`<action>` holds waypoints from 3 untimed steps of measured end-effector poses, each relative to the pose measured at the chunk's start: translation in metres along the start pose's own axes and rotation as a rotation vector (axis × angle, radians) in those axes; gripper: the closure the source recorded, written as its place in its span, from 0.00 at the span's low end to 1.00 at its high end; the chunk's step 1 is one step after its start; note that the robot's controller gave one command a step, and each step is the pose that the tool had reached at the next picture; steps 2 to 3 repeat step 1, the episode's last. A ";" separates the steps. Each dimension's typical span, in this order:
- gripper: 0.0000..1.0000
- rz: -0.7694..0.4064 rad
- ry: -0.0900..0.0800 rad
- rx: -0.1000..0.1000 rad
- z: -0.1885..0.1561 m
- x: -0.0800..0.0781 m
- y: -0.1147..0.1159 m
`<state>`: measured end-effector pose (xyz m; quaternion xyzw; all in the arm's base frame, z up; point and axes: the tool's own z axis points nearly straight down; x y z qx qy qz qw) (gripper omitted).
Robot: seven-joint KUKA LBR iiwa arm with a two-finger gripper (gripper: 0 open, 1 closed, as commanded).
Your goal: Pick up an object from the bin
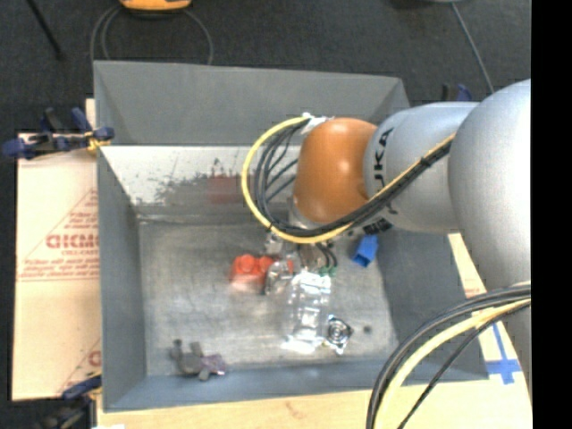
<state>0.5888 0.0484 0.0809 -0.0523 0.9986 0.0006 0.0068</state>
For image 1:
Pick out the brown cardboard board, red print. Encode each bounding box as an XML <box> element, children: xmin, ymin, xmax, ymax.
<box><xmin>10</xmin><ymin>97</ymin><xmax>103</xmax><ymax>402</ymax></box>

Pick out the blue block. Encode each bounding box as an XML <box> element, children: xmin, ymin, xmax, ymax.
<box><xmin>350</xmin><ymin>233</ymin><xmax>380</xmax><ymax>268</ymax></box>

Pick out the round silver metal object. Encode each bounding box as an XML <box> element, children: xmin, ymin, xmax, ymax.
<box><xmin>322</xmin><ymin>314</ymin><xmax>355</xmax><ymax>356</ymax></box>

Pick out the grey and purple toy animal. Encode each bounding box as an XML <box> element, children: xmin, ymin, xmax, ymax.
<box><xmin>168</xmin><ymin>338</ymin><xmax>228</xmax><ymax>382</ymax></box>

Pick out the red toy block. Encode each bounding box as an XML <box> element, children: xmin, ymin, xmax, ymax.
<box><xmin>228</xmin><ymin>253</ymin><xmax>277</xmax><ymax>292</ymax></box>

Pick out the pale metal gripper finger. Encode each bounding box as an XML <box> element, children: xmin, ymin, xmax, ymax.
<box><xmin>264</xmin><ymin>259</ymin><xmax>295</xmax><ymax>296</ymax></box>
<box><xmin>265</xmin><ymin>231</ymin><xmax>288</xmax><ymax>258</ymax></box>

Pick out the clear plastic bottle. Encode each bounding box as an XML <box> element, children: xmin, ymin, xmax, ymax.
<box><xmin>279</xmin><ymin>269</ymin><xmax>333</xmax><ymax>355</ymax></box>

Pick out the grey metal bin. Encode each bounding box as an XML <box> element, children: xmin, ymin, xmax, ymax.
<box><xmin>92</xmin><ymin>60</ymin><xmax>491</xmax><ymax>414</ymax></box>

